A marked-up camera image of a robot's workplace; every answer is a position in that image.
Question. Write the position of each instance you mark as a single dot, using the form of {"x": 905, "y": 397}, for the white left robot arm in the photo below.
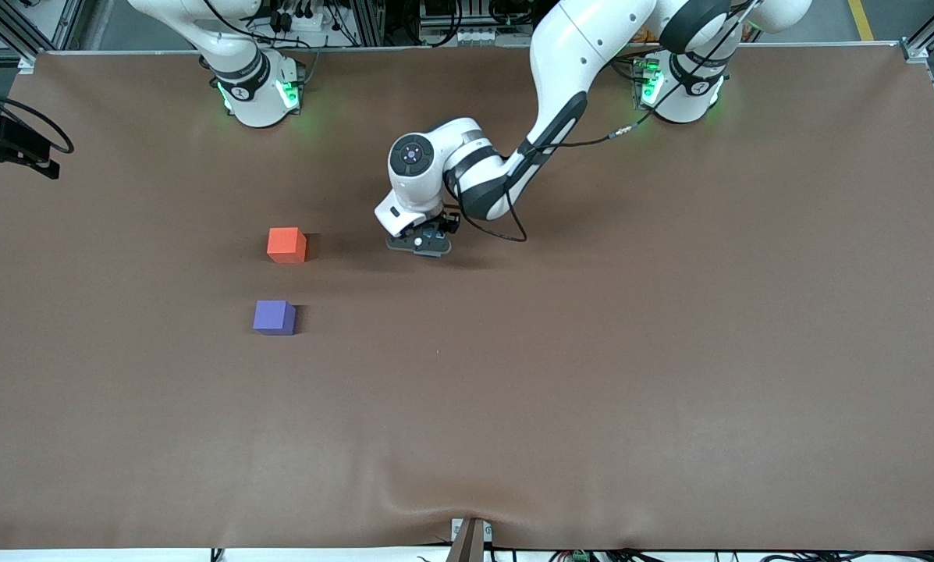
{"x": 560, "y": 70}

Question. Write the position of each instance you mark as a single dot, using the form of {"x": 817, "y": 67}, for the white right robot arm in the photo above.
{"x": 256, "y": 101}

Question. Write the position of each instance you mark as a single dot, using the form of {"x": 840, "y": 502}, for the orange foam block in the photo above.
{"x": 285, "y": 245}

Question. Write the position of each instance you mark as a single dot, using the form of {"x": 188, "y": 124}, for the purple foam block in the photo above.
{"x": 273, "y": 318}

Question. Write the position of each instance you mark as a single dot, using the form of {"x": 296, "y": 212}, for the brown table mat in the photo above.
{"x": 513, "y": 406}

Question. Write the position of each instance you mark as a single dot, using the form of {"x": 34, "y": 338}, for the white power strip with plugs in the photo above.
{"x": 299, "y": 19}

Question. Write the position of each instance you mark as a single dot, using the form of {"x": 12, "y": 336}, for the aluminium frame profile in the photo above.
{"x": 931, "y": 31}
{"x": 10, "y": 35}

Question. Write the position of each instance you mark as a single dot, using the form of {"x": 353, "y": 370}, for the brown post with white bracket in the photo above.
{"x": 468, "y": 542}

